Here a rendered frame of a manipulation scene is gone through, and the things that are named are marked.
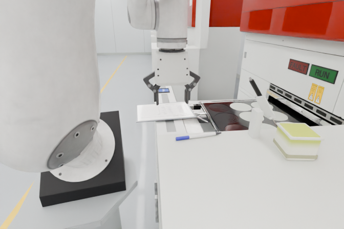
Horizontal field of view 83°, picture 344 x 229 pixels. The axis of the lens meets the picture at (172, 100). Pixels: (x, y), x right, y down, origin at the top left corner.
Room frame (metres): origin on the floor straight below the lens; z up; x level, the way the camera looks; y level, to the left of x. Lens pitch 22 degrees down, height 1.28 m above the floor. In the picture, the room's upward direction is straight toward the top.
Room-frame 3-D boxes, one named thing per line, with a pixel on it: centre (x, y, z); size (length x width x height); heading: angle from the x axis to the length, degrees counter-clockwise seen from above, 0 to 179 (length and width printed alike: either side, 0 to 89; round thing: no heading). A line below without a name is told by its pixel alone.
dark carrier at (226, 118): (0.75, -0.34, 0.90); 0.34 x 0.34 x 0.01; 6
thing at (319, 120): (0.79, -0.55, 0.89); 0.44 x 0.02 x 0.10; 6
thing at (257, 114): (0.50, -0.26, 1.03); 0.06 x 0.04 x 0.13; 96
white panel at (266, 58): (0.97, -0.54, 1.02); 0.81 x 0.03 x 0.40; 6
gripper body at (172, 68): (0.56, 0.00, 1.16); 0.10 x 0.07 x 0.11; 97
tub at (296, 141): (0.42, -0.31, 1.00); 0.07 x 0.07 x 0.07; 88
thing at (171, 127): (0.78, 0.03, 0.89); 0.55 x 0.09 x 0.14; 6
